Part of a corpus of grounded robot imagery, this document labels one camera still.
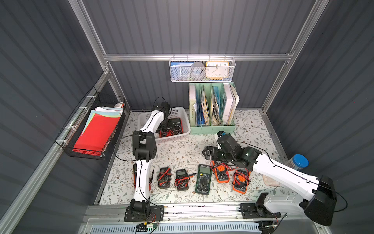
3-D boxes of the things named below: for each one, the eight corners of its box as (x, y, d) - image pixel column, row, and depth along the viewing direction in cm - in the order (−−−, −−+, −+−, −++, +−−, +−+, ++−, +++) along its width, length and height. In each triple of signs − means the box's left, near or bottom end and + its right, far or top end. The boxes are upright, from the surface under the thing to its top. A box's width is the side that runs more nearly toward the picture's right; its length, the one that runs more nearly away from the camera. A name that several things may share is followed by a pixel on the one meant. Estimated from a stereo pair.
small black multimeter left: (156, 188, 83) (155, 186, 80) (159, 168, 90) (158, 166, 88) (170, 188, 83) (169, 186, 80) (171, 168, 90) (171, 166, 88)
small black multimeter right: (169, 185, 84) (169, 183, 81) (179, 168, 91) (179, 165, 88) (186, 194, 81) (186, 192, 78) (194, 175, 88) (195, 173, 85)
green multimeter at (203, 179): (194, 193, 82) (194, 191, 79) (198, 165, 92) (198, 163, 90) (209, 196, 81) (210, 194, 78) (212, 167, 91) (212, 165, 89)
